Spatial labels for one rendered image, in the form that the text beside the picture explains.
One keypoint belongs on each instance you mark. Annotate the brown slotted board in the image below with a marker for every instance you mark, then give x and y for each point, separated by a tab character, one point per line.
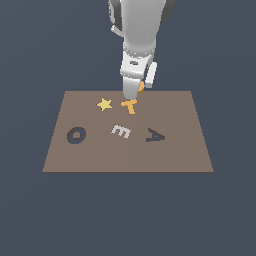
133	153

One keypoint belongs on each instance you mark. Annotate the yellow star block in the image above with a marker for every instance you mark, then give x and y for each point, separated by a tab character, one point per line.
104	104

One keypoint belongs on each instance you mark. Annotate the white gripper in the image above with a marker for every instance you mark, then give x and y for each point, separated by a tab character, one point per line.
133	65

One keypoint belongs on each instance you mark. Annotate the orange letter T block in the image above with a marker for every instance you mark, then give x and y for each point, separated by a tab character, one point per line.
130	106

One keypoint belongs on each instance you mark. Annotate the orange rounded block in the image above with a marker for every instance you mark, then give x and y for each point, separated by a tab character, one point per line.
141	88

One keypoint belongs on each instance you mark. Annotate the pale grey letter E block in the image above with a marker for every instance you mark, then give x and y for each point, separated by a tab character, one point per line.
121	131

